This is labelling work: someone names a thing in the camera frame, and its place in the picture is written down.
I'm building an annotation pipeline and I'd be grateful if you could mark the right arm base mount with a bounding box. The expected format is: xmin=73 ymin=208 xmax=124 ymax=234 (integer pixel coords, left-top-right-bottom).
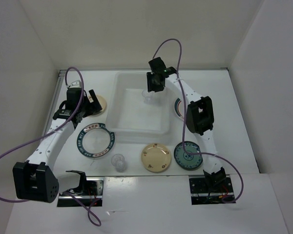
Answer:
xmin=188 ymin=176 xmax=235 ymax=205

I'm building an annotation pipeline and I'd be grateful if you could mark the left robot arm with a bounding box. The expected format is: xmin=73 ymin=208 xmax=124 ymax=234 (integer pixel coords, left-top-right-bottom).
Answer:
xmin=12 ymin=88 xmax=107 ymax=203

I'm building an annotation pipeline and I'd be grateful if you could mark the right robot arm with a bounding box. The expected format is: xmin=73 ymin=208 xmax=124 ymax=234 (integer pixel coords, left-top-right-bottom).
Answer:
xmin=146 ymin=67 xmax=226 ymax=192

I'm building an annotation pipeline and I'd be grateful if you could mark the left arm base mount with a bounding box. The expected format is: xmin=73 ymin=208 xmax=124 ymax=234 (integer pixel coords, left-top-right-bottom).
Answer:
xmin=57 ymin=177 xmax=105 ymax=208

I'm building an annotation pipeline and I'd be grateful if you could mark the clear plastic cup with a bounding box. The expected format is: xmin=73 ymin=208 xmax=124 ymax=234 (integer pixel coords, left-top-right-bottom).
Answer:
xmin=111 ymin=154 xmax=126 ymax=172
xmin=142 ymin=90 xmax=156 ymax=104

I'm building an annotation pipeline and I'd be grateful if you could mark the dark green rimmed white plate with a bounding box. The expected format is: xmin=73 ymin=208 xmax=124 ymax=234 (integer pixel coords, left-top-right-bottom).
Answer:
xmin=76 ymin=123 xmax=115 ymax=159

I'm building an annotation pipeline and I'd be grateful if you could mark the clear plastic bin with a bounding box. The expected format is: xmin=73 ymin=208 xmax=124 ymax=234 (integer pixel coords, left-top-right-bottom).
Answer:
xmin=105 ymin=71 xmax=170 ymax=137

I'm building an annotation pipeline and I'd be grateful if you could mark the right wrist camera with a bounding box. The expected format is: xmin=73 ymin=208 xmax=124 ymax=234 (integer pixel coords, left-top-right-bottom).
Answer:
xmin=148 ymin=57 xmax=167 ymax=73

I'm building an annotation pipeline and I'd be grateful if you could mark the small cream bowl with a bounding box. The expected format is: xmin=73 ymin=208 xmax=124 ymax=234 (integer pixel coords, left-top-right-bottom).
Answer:
xmin=88 ymin=95 xmax=107 ymax=116

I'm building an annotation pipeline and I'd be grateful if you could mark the green red striped white plate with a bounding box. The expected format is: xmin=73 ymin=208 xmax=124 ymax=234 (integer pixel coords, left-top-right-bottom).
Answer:
xmin=174 ymin=98 xmax=187 ymax=121

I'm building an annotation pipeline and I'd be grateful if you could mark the blue patterned plate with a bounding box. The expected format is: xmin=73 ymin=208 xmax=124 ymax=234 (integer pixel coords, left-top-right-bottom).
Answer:
xmin=174 ymin=141 xmax=203 ymax=171

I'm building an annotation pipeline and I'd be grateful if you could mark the cream patterned plate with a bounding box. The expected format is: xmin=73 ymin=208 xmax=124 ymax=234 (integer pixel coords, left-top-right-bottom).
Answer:
xmin=141 ymin=143 xmax=172 ymax=173

